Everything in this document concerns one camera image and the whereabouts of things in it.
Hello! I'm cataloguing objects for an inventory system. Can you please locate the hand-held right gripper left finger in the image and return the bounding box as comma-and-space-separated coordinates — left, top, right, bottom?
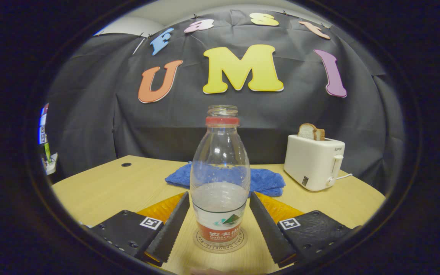
90, 192, 191, 267

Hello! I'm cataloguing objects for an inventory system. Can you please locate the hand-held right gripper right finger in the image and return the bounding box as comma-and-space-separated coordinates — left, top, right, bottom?
249, 192, 362, 269

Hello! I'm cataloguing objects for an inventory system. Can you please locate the round brown coaster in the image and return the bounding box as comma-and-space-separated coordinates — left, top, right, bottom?
193, 226, 248, 253

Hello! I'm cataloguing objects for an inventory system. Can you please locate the clear plastic water bottle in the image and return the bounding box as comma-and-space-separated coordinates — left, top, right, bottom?
190, 105, 251, 245

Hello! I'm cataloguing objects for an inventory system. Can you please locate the blue towel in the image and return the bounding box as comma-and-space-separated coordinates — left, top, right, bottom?
165, 161, 286, 197

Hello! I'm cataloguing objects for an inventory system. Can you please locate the white toaster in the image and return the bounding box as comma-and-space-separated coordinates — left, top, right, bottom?
283, 134, 346, 191

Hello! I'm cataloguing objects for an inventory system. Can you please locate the pale bread slice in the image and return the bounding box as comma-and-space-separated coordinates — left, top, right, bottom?
298, 123, 317, 141

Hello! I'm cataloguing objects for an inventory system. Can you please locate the black backdrop cloth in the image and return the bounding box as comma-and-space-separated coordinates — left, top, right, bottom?
46, 10, 406, 195

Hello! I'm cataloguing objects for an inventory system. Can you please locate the white box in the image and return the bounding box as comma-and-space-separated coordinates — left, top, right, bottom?
44, 153, 58, 175

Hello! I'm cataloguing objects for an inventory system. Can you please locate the computer monitor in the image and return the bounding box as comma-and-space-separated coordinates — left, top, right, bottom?
38, 103, 49, 145

